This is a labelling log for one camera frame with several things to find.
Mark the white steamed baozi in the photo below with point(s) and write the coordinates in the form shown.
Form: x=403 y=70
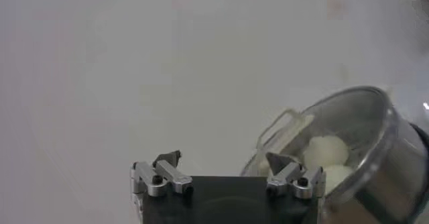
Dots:
x=338 y=180
x=326 y=151

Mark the stainless steel steamer basket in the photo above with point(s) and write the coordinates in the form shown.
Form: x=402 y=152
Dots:
x=395 y=185

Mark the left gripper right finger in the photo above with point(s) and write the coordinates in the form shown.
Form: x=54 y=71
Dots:
x=288 y=175

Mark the round glass lid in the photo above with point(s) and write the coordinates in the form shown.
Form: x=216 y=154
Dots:
x=352 y=118

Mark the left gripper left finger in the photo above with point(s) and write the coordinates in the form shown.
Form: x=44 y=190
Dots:
x=174 y=178

